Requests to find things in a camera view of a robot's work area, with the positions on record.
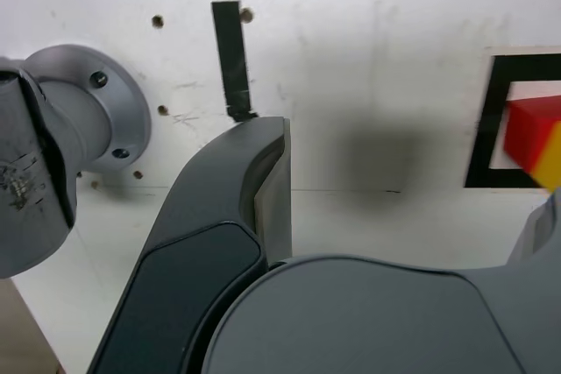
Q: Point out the red cube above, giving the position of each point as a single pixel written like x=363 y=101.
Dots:
x=526 y=133

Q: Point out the black tape square outline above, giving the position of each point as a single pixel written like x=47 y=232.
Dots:
x=486 y=129

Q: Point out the yellow cube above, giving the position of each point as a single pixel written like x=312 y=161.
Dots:
x=552 y=164

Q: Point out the black tape strip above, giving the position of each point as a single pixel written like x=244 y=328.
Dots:
x=232 y=54

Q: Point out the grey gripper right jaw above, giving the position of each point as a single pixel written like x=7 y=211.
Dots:
x=372 y=317

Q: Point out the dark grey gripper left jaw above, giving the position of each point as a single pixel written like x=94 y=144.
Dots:
x=193 y=260

